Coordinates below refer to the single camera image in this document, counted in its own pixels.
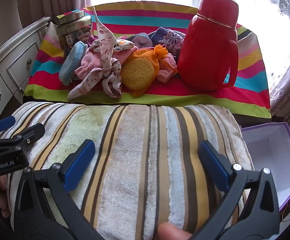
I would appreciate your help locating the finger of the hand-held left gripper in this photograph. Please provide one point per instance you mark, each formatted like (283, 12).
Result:
(31, 133)
(2, 126)

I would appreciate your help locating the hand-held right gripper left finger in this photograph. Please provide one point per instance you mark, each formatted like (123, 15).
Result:
(81, 165)

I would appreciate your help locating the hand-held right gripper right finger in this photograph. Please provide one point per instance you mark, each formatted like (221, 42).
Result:
(213, 165)

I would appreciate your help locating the white box with purple edges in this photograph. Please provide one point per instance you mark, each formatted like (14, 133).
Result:
(270, 160)

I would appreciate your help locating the magenta knitted glove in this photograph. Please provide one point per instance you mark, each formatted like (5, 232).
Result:
(92, 40)

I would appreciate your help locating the person's left hand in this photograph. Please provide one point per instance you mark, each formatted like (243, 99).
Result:
(3, 195)

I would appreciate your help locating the person's right hand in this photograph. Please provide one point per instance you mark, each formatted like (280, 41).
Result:
(172, 232)

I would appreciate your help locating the white ornate dresser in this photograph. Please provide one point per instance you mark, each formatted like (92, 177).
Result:
(7, 75)

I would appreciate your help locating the beige striped towel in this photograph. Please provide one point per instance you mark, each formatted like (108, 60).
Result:
(140, 155)

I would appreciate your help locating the round drawer knob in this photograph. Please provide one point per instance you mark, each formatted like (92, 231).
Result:
(29, 61)

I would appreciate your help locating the blue coin pouch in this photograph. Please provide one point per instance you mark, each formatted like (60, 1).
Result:
(71, 62)

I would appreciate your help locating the light pink knitted glove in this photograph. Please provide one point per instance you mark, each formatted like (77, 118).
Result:
(87, 63)

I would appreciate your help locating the colourful striped tablecloth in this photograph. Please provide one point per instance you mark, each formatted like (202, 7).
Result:
(160, 90)

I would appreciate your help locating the yellow round sponge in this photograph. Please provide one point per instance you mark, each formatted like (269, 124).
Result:
(137, 73)

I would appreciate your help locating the red thermos jug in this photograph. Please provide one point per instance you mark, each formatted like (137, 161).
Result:
(207, 55)

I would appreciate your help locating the glass jar with gold lid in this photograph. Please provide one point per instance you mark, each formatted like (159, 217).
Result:
(73, 30)

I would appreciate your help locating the pink fabric pouch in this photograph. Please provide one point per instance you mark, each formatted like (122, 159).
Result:
(125, 53)

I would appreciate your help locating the orange mesh bag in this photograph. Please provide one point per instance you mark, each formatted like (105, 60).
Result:
(157, 55)

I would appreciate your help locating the white printed cloth pouch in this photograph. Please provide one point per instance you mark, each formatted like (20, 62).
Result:
(123, 43)

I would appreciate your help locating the purple knitted sock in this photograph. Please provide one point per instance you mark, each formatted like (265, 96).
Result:
(168, 38)

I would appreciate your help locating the black white checkered cloth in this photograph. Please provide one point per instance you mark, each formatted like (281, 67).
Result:
(141, 38)

